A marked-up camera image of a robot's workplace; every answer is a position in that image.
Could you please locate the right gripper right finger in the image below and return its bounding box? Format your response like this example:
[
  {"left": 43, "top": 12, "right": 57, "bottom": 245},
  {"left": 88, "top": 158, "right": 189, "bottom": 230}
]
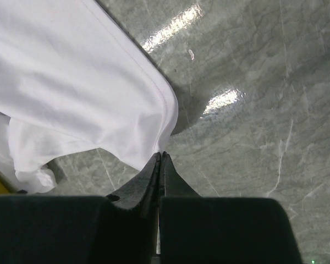
[{"left": 159, "top": 152, "right": 200, "bottom": 197}]

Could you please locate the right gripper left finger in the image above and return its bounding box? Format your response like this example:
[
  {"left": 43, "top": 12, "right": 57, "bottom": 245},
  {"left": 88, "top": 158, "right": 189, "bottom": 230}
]
[{"left": 106, "top": 152, "right": 162, "bottom": 219}]

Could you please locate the white t shirt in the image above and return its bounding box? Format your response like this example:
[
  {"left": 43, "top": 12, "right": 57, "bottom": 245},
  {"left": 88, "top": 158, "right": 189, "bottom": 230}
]
[{"left": 0, "top": 1, "right": 178, "bottom": 194}]

